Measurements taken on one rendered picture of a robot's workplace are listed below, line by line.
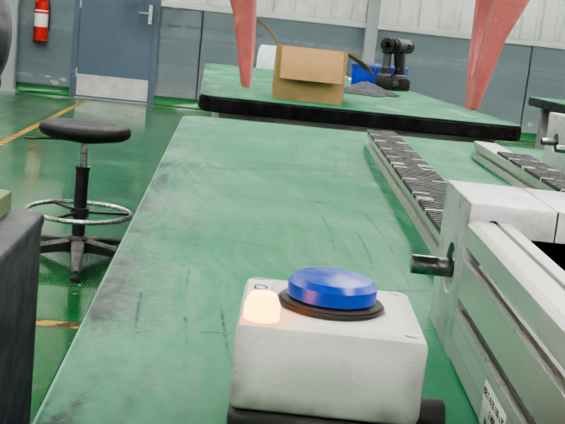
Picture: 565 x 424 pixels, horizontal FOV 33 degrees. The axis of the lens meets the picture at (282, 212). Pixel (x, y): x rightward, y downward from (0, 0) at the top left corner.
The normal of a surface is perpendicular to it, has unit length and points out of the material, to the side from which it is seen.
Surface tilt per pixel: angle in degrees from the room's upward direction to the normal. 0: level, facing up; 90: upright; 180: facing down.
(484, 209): 90
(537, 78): 90
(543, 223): 90
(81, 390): 0
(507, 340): 90
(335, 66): 64
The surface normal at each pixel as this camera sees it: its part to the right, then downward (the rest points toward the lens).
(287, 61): 0.07, -0.28
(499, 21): -0.05, 0.51
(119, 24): 0.06, 0.18
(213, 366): 0.11, -0.98
